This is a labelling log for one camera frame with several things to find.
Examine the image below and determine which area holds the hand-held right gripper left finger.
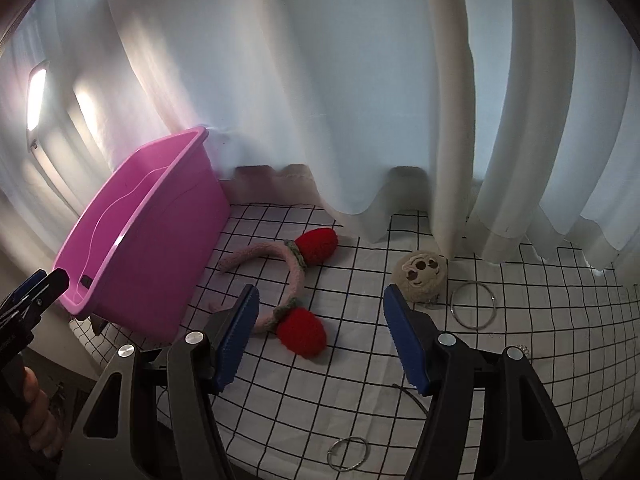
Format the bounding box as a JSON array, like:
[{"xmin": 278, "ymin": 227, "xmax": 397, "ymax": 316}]
[{"xmin": 57, "ymin": 284, "xmax": 261, "ymax": 480}]

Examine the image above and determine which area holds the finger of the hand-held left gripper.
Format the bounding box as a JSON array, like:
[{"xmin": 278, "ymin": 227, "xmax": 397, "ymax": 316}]
[
  {"xmin": 27, "ymin": 268, "xmax": 69, "ymax": 313},
  {"xmin": 0, "ymin": 270, "xmax": 48, "ymax": 311}
]

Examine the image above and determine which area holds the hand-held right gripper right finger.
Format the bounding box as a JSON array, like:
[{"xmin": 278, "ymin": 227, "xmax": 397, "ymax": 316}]
[{"xmin": 383, "ymin": 284, "xmax": 583, "ymax": 480}]

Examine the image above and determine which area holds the beige plush sloth keychain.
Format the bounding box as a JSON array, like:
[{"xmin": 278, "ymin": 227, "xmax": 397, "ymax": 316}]
[{"xmin": 391, "ymin": 251, "xmax": 449, "ymax": 307}]

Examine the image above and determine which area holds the pink plastic basin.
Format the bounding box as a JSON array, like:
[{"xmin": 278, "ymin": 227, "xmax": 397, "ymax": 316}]
[{"xmin": 52, "ymin": 126, "xmax": 232, "ymax": 343}]

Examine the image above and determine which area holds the pink plush strawberry headband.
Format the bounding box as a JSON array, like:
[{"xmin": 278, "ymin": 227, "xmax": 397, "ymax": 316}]
[{"xmin": 218, "ymin": 227, "xmax": 339, "ymax": 360}]

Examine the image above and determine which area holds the person's left hand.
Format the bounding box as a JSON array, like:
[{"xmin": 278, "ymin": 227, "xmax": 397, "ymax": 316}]
[{"xmin": 20, "ymin": 367, "xmax": 63, "ymax": 458}]

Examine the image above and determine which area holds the white black grid tablecloth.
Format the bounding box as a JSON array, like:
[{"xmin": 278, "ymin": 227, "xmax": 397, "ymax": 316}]
[{"xmin": 67, "ymin": 202, "xmax": 640, "ymax": 480}]

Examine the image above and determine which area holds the bright lamp fixture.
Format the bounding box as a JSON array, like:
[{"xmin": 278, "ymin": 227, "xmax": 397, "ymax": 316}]
[{"xmin": 25, "ymin": 60, "xmax": 51, "ymax": 133}]

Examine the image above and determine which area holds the white curtain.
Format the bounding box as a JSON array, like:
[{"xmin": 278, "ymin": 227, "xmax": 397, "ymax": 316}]
[{"xmin": 0, "ymin": 0, "xmax": 640, "ymax": 291}]

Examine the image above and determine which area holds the thin dark cord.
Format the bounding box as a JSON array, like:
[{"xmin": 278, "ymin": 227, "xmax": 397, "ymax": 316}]
[{"xmin": 391, "ymin": 384, "xmax": 428, "ymax": 415}]

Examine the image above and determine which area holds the large metal ring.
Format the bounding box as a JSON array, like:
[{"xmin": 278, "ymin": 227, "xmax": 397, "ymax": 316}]
[{"xmin": 450, "ymin": 281, "xmax": 499, "ymax": 332}]

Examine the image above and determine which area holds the small metal ring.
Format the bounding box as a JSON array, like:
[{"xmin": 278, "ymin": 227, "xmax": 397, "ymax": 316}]
[{"xmin": 327, "ymin": 437, "xmax": 369, "ymax": 471}]

